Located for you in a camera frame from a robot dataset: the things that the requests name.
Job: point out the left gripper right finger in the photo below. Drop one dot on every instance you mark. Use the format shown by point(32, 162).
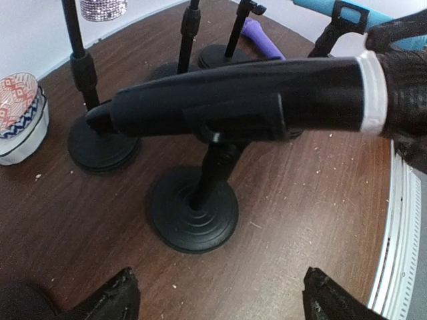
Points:
point(323, 298)

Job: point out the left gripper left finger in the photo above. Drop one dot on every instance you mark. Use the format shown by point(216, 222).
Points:
point(118, 298)

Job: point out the black microphone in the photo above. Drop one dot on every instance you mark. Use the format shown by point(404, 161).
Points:
point(382, 91)

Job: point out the purple microphone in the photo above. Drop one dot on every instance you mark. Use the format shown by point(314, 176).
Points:
point(252, 29)

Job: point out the rhinestone microphone's black stand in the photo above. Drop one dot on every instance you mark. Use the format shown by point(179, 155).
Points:
point(91, 151)

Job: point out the orange microphone's black stand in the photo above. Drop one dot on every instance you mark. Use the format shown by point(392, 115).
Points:
point(219, 55)

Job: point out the blue microphone's black stand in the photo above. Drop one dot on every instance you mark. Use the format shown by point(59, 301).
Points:
point(340, 26)

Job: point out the pink microphone's black stand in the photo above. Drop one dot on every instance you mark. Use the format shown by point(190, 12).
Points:
point(189, 29)

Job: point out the silver rhinestone microphone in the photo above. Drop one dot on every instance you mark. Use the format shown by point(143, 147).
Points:
point(102, 10)

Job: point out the blue microphone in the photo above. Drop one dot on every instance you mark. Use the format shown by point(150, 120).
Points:
point(325, 7)

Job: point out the front aluminium rail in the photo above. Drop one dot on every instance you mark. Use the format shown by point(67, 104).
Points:
point(396, 272)

